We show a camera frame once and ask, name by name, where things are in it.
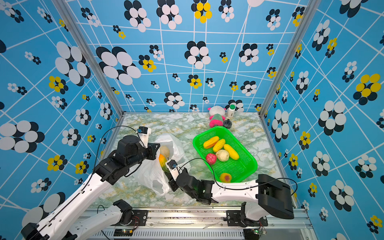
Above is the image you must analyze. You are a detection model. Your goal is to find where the pale beige fruit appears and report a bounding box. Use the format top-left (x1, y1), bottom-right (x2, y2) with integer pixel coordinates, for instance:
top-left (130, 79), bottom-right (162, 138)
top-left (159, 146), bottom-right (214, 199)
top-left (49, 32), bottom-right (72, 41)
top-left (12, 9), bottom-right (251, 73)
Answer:
top-left (159, 146), bottom-right (170, 159)

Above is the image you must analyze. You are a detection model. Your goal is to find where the green fruit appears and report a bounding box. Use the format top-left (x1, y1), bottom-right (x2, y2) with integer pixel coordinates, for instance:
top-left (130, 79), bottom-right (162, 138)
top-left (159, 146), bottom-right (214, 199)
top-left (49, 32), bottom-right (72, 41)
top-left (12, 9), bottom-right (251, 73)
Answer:
top-left (159, 154), bottom-right (169, 173)

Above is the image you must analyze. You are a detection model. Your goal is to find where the white plastic bag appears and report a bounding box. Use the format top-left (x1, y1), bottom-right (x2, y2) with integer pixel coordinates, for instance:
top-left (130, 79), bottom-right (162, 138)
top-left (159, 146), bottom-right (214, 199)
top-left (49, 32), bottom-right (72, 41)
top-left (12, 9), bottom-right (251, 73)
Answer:
top-left (133, 134), bottom-right (187, 196)

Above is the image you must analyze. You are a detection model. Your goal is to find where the orange peach fruit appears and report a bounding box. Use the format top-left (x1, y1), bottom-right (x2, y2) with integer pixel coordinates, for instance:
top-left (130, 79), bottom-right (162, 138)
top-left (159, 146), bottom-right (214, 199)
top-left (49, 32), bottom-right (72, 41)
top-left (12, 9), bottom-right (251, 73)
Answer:
top-left (219, 173), bottom-right (232, 183)

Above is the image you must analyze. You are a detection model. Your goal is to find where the red round fruit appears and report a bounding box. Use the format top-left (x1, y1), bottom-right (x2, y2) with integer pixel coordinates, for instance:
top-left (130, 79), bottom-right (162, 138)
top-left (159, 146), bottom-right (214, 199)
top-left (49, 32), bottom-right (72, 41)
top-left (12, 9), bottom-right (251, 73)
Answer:
top-left (206, 154), bottom-right (217, 166)

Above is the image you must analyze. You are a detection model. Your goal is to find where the beige round fruit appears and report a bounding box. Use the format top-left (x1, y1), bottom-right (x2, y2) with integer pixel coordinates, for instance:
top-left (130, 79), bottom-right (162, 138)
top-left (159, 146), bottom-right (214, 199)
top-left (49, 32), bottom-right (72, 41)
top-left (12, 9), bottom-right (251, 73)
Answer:
top-left (216, 150), bottom-right (230, 162)

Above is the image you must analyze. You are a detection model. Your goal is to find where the yellow corn-like fruit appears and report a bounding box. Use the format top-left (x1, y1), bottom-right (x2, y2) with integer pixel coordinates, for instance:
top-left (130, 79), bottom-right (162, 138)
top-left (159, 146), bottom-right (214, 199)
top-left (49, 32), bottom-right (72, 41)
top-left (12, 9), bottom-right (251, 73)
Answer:
top-left (213, 139), bottom-right (226, 153)

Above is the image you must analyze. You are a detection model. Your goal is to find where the long yellow fruit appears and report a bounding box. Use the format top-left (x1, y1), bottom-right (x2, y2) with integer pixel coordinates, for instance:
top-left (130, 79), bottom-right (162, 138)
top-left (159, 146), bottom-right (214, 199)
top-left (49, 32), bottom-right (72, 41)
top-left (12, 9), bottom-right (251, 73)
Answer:
top-left (224, 144), bottom-right (240, 161)

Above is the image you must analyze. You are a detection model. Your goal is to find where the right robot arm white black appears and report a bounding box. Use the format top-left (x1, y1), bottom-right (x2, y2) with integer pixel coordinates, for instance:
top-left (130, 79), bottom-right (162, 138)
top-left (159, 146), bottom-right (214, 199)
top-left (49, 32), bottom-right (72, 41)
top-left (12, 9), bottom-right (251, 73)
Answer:
top-left (168, 169), bottom-right (295, 223)

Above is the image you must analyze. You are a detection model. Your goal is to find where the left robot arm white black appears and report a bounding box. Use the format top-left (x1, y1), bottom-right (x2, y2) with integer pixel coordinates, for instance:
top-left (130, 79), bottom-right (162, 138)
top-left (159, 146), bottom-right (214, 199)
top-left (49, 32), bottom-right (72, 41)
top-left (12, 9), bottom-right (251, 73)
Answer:
top-left (22, 136), bottom-right (161, 240)

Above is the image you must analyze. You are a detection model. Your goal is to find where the green plastic basket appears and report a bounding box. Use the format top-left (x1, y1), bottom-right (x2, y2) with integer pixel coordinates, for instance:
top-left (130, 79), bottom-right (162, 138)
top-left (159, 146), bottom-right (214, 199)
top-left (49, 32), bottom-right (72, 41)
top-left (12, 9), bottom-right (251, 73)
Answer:
top-left (193, 126), bottom-right (258, 183)

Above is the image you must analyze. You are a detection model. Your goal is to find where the jar with black lid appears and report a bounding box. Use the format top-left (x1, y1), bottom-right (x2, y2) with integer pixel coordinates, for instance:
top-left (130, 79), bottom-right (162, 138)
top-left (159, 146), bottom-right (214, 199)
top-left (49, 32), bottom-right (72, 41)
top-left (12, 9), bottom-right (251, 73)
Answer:
top-left (223, 119), bottom-right (233, 129)

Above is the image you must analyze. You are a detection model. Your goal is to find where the pink white plush toy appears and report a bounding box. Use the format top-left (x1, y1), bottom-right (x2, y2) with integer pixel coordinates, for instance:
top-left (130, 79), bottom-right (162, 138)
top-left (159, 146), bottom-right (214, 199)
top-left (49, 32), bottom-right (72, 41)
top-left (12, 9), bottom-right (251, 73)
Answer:
top-left (208, 106), bottom-right (226, 128)

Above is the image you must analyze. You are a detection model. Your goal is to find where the white bottle green cap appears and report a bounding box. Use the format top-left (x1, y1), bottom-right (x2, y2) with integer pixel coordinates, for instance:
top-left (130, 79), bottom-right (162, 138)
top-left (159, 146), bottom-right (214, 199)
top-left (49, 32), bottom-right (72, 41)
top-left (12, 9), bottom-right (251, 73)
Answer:
top-left (227, 104), bottom-right (236, 119)

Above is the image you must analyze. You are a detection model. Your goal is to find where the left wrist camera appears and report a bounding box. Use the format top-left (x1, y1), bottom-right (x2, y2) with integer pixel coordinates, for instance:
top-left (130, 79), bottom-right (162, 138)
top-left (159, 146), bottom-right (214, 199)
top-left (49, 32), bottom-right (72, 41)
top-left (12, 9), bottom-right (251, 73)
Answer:
top-left (138, 126), bottom-right (151, 135)

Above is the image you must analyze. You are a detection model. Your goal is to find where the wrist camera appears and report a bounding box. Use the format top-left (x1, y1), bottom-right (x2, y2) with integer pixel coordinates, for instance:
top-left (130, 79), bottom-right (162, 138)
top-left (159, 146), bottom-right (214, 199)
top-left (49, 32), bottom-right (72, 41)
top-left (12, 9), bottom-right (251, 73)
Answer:
top-left (166, 160), bottom-right (178, 171)
top-left (138, 126), bottom-right (151, 135)

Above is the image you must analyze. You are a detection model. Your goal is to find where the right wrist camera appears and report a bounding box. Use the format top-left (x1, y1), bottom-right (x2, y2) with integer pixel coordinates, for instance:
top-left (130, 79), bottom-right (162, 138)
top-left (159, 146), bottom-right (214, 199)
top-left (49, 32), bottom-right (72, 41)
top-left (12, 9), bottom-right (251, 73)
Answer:
top-left (166, 160), bottom-right (178, 171)

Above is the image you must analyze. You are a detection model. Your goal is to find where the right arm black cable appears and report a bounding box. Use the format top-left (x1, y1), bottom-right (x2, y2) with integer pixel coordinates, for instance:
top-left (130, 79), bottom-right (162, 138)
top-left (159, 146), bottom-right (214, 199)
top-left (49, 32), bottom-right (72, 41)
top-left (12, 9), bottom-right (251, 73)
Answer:
top-left (176, 157), bottom-right (298, 197)

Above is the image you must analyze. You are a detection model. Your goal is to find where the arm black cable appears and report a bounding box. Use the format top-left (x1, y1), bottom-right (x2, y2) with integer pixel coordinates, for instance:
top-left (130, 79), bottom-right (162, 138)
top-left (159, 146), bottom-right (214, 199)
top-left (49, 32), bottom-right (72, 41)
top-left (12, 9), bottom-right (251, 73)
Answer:
top-left (29, 125), bottom-right (145, 240)
top-left (176, 157), bottom-right (298, 197)

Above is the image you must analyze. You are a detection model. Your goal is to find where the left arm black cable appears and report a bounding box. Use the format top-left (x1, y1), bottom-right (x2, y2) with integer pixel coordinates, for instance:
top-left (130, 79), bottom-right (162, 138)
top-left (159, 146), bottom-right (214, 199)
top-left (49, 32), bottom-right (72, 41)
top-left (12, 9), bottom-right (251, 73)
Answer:
top-left (29, 125), bottom-right (145, 240)

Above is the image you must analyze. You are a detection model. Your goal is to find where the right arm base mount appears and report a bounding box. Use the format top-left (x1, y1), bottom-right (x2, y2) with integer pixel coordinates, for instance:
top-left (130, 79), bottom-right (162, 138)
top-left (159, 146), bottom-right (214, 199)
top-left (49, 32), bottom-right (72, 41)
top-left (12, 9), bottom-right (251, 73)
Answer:
top-left (224, 210), bottom-right (269, 228)

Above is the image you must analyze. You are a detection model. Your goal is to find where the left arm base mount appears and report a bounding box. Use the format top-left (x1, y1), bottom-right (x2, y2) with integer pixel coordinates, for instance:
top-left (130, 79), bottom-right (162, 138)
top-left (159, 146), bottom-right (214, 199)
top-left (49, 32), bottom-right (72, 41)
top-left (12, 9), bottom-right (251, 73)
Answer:
top-left (113, 209), bottom-right (149, 227)

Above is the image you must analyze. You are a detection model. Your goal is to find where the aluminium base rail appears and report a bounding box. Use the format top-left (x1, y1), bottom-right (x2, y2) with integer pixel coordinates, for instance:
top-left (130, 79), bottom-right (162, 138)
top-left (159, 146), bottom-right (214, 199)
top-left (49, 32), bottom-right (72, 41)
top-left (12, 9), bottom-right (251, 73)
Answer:
top-left (67, 206), bottom-right (317, 240)

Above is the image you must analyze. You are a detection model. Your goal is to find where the left aluminium frame post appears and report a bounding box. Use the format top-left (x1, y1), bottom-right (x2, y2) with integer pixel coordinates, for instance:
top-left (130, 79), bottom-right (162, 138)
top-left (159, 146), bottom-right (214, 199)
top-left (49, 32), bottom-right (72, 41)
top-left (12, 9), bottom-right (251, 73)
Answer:
top-left (52, 1), bottom-right (124, 118)

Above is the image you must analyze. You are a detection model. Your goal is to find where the aluminium frame post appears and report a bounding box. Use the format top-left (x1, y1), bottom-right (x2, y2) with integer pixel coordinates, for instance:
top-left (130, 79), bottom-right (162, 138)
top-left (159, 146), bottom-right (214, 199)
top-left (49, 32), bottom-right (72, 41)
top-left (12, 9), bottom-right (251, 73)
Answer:
top-left (260, 0), bottom-right (321, 117)
top-left (52, 1), bottom-right (124, 118)

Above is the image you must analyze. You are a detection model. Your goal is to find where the right aluminium frame post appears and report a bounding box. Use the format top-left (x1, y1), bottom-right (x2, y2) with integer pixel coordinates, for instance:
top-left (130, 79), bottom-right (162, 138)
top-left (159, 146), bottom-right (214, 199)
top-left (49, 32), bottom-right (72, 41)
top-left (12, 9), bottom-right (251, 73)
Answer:
top-left (260, 0), bottom-right (321, 117)

